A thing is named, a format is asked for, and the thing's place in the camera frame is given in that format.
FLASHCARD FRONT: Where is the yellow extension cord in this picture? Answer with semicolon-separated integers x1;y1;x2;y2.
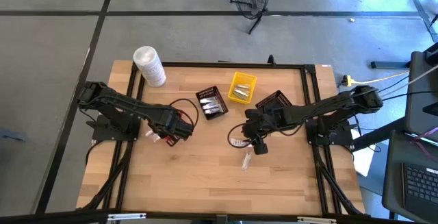
344;70;411;87

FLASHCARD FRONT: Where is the black aluminium table frame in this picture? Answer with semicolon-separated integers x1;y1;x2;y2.
75;61;367;218

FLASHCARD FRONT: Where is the black overhead camera gantry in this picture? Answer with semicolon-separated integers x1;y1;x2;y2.
0;208;438;224

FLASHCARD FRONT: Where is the grey metal floor frame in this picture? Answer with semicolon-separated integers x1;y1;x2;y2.
402;0;438;43

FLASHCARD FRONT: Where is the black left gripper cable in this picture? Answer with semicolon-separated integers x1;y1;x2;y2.
169;97;200;129

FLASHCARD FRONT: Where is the white wipes canister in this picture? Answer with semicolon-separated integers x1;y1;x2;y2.
132;45;168;88

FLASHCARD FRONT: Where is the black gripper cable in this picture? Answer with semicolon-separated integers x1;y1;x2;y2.
227;123;261;149
169;97;200;129

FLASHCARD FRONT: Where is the black plastic basket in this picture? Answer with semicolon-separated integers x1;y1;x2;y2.
255;89;294;112
195;85;229;121

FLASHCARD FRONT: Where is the grey metal floor bar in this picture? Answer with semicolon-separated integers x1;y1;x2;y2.
370;60;411;70

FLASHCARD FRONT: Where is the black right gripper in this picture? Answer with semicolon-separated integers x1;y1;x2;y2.
243;108;278;155

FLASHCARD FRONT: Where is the purple cable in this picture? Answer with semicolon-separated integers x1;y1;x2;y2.
410;126;438;163

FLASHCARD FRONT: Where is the white printed sachet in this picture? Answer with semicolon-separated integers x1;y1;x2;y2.
229;138;253;149

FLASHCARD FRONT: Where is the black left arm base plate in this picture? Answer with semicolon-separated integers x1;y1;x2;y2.
85;114;142;142

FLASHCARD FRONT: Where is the yellow plastic basket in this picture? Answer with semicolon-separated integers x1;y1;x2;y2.
227;71;258;105

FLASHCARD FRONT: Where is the black power cable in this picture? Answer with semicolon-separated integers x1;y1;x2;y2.
378;90;438;102

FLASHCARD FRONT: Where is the black laptop keyboard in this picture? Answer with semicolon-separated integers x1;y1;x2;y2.
402;162;438;218

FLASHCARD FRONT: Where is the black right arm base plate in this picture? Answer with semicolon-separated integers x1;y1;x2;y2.
305;118;355;147

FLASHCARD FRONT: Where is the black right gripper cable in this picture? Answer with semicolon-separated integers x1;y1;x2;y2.
227;123;261;149

